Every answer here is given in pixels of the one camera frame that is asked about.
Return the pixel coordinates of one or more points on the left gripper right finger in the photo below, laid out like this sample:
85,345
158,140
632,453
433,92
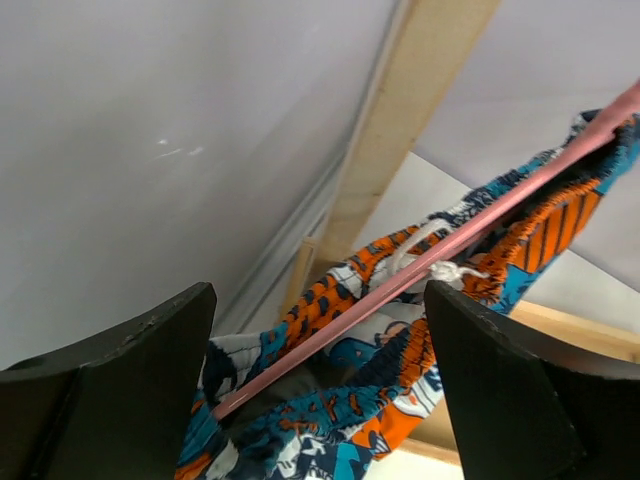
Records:
525,405

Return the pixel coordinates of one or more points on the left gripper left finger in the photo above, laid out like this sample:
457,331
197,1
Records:
115,405

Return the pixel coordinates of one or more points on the pink hanger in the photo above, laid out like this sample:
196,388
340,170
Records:
596,134

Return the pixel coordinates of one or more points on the wooden clothes rack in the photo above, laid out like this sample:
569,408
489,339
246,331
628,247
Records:
473,87

